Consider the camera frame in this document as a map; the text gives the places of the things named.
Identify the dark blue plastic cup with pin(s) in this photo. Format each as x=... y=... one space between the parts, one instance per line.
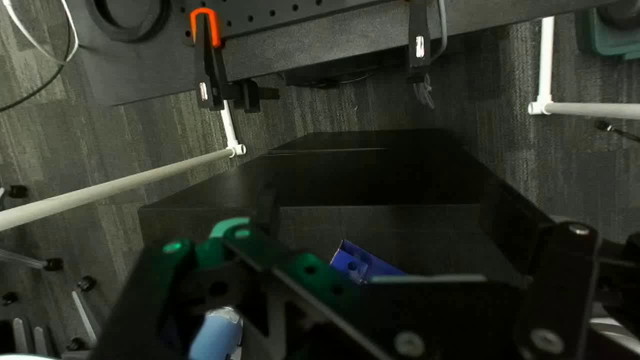
x=367 y=262

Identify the light blue cup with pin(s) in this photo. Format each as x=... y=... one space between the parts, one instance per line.
x=215 y=335

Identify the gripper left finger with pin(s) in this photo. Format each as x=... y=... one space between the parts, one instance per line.
x=145 y=300

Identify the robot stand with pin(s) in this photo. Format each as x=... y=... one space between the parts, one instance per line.
x=320 y=40

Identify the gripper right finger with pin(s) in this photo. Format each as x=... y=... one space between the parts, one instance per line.
x=560 y=285

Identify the teal base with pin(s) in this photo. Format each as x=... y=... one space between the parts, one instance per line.
x=607 y=40

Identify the white pipe frame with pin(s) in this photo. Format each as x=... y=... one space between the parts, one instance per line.
x=590 y=109
x=110 y=189

